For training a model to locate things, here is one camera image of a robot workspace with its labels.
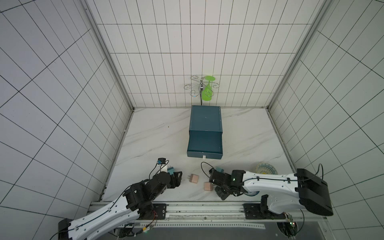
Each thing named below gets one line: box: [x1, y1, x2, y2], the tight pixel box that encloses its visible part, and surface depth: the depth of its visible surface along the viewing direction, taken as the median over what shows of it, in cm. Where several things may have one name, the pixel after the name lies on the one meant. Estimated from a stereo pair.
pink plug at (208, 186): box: [204, 182, 214, 191], surface depth 81 cm
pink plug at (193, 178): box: [187, 174, 199, 184], surface depth 84 cm
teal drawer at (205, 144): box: [187, 129, 223, 160], surface depth 79 cm
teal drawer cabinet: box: [189, 105, 223, 142], surface depth 85 cm
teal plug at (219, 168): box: [215, 166, 224, 173], surface depth 85 cm
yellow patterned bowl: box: [255, 162, 278, 175], surface depth 87 cm
